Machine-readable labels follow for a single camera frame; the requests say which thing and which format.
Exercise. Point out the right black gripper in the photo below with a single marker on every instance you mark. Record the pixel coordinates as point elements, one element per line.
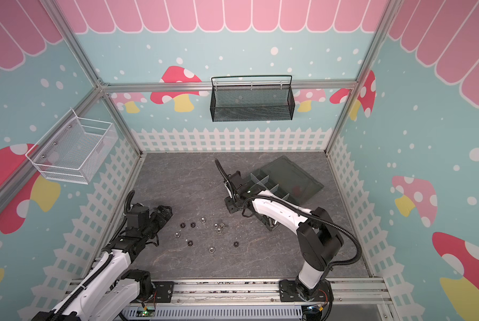
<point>231,190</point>

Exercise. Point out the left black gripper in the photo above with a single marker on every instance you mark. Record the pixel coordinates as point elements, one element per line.
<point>161,220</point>

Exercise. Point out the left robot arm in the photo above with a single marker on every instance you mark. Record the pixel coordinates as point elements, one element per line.
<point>111,285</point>

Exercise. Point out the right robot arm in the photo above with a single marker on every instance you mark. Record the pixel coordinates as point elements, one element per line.
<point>323,244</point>

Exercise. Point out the clear compartment organizer box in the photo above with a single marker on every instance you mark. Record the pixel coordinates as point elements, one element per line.
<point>285,180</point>

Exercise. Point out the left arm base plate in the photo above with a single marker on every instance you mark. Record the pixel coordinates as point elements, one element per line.
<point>159,291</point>

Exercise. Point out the aluminium mounting rail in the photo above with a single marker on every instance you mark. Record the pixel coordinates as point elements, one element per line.
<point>265,291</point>

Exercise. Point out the black wire mesh basket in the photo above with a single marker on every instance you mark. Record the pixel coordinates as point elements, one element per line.
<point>252,98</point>

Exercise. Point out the white wire mesh basket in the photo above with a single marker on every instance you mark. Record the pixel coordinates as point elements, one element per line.
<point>74,152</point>

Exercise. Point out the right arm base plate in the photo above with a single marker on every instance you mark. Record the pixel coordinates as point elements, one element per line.
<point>296,291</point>

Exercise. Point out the grey slotted cable duct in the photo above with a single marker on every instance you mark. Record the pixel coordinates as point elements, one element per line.
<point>214,313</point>

